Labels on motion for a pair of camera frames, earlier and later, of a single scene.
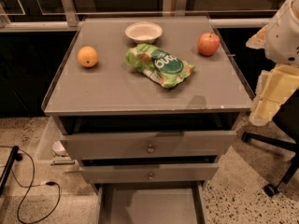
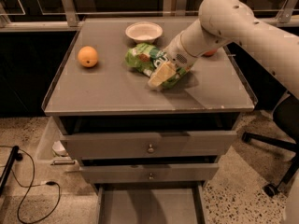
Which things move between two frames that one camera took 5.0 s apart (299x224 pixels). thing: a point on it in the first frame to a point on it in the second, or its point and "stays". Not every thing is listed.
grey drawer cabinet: x=149 y=105 stays
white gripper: x=282 y=37 to x=175 y=56
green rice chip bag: x=161 y=66 stays
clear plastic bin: x=52 y=153 stays
